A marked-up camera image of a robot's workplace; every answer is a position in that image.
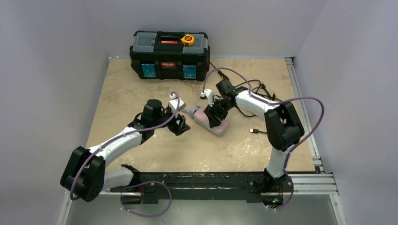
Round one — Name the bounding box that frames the black usb cable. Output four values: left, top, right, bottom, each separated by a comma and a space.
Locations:
231, 79, 283, 135

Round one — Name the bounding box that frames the yellow tape measure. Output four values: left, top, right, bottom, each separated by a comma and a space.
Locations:
181, 34, 195, 46

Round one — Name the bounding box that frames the yellow black screwdriver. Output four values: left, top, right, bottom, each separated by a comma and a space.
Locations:
209, 61, 225, 78

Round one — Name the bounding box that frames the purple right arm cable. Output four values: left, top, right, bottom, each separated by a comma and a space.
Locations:
201, 67, 325, 174

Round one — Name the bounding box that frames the black plastic toolbox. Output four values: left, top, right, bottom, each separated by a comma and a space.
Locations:
129, 30, 210, 81

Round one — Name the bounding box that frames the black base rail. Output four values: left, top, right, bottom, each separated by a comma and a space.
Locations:
110, 172, 293, 206

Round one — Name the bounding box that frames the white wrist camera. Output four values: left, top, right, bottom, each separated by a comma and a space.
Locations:
200, 89, 214, 107
168, 92, 186, 117

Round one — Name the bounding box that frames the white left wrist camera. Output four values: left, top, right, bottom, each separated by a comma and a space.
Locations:
168, 92, 186, 117

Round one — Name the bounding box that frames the purple umbrella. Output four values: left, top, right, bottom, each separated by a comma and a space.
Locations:
182, 108, 198, 117

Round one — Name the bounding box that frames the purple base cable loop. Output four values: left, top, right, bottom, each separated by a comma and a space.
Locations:
120, 181, 173, 218

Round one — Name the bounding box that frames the pink umbrella case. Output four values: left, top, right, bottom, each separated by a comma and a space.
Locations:
193, 108, 228, 136

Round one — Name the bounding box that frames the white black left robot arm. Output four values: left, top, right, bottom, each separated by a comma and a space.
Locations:
60, 97, 190, 202

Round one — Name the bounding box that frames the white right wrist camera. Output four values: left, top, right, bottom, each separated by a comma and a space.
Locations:
200, 89, 214, 107

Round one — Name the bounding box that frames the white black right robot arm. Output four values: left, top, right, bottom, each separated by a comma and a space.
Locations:
200, 80, 305, 188

